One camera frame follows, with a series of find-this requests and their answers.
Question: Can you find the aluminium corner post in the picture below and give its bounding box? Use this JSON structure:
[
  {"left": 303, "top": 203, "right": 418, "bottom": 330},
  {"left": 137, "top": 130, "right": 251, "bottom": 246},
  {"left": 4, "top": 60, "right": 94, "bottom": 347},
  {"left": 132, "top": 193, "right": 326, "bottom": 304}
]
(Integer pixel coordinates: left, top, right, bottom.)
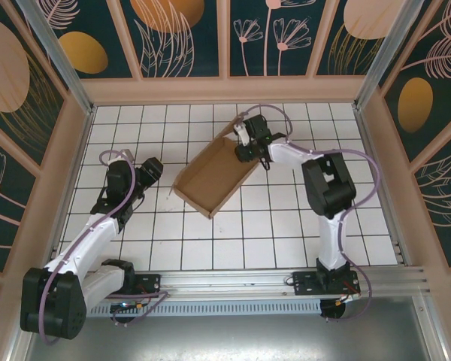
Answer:
[
  {"left": 17, "top": 0, "right": 95, "bottom": 116},
  {"left": 353, "top": 0, "right": 414, "bottom": 112}
]

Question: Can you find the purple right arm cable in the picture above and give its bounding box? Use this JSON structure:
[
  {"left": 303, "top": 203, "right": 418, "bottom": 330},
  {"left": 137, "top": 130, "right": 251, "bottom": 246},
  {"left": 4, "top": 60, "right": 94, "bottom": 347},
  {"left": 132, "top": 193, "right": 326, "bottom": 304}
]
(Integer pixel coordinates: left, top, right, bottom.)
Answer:
[{"left": 237, "top": 104, "right": 383, "bottom": 323}]

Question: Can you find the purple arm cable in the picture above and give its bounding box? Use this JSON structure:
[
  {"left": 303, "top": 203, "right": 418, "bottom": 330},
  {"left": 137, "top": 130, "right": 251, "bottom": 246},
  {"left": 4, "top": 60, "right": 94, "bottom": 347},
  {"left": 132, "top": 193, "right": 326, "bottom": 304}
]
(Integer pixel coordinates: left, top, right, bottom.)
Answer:
[
  {"left": 39, "top": 149, "right": 170, "bottom": 346},
  {"left": 237, "top": 104, "right": 383, "bottom": 323}
]

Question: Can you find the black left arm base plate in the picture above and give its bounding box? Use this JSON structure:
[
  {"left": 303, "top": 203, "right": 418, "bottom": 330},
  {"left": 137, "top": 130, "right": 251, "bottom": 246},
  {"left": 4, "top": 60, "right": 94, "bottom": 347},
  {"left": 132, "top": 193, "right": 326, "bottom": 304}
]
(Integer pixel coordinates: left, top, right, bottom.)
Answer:
[{"left": 123, "top": 273, "right": 162, "bottom": 300}]

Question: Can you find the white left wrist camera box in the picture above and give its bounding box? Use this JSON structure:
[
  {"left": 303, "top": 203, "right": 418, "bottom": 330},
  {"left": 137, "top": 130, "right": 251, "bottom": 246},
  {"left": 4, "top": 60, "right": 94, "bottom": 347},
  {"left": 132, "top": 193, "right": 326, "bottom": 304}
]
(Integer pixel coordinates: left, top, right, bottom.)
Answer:
[{"left": 107, "top": 149, "right": 135, "bottom": 165}]

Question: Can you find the brown cardboard paper box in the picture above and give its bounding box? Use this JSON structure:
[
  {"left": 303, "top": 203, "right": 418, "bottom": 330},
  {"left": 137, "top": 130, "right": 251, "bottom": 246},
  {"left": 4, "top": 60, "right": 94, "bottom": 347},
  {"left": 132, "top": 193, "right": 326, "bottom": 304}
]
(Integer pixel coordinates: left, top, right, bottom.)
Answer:
[{"left": 171, "top": 115, "right": 262, "bottom": 220}]

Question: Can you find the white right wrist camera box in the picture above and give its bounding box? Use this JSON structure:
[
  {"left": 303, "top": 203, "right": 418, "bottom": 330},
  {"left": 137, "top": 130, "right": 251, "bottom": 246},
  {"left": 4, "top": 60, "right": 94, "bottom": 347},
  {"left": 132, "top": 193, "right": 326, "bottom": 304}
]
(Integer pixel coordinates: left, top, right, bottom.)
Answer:
[{"left": 232, "top": 120, "right": 250, "bottom": 147}]

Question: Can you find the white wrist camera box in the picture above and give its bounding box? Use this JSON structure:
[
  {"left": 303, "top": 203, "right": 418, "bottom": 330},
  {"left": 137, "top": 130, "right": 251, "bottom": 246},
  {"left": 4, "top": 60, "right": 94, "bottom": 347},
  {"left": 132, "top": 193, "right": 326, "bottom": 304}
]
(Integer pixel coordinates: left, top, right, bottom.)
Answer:
[
  {"left": 107, "top": 149, "right": 135, "bottom": 165},
  {"left": 232, "top": 120, "right": 250, "bottom": 147}
]

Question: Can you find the aluminium front rail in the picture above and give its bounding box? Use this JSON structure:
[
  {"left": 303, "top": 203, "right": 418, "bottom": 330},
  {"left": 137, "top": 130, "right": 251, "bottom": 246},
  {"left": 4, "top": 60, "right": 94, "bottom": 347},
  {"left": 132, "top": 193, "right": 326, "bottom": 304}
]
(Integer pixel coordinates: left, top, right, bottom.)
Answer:
[{"left": 20, "top": 265, "right": 431, "bottom": 302}]

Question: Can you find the small green circuit board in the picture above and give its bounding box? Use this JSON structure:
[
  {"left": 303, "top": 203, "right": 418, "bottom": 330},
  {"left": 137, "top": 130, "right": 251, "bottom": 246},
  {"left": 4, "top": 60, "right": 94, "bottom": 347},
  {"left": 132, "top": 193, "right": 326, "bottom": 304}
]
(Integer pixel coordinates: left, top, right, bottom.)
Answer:
[{"left": 110, "top": 300, "right": 144, "bottom": 312}]

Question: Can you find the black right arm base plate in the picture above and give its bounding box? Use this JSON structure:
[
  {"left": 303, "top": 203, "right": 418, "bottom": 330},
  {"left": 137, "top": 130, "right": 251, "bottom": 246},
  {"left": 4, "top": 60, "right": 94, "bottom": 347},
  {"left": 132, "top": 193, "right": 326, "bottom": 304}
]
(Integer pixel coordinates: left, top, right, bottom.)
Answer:
[{"left": 291, "top": 269, "right": 362, "bottom": 300}]

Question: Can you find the aluminium frame bar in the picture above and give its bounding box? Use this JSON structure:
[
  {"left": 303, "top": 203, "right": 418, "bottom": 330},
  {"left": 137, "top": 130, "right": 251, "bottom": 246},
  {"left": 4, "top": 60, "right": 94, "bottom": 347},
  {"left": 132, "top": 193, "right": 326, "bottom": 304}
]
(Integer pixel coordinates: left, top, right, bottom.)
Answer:
[
  {"left": 413, "top": 287, "right": 450, "bottom": 361},
  {"left": 5, "top": 296, "right": 42, "bottom": 361}
]

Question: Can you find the grey slotted cable duct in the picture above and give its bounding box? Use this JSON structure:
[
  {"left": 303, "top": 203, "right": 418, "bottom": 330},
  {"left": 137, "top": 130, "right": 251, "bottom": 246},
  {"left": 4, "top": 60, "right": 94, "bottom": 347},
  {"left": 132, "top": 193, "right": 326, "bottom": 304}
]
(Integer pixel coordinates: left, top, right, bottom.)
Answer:
[{"left": 86, "top": 299, "right": 322, "bottom": 317}]

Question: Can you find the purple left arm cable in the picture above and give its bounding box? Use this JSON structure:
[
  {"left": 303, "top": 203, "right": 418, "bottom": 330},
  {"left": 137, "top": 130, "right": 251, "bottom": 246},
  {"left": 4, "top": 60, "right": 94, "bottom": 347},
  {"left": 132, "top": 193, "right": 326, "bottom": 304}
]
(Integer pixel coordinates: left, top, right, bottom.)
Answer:
[{"left": 39, "top": 149, "right": 170, "bottom": 346}]

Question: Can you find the shiny steel sheet panel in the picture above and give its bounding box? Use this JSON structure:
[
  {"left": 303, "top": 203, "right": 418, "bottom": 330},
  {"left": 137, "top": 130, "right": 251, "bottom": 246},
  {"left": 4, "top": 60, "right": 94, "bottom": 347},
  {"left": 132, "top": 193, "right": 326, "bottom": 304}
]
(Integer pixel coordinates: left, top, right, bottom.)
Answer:
[{"left": 22, "top": 296, "right": 435, "bottom": 361}]

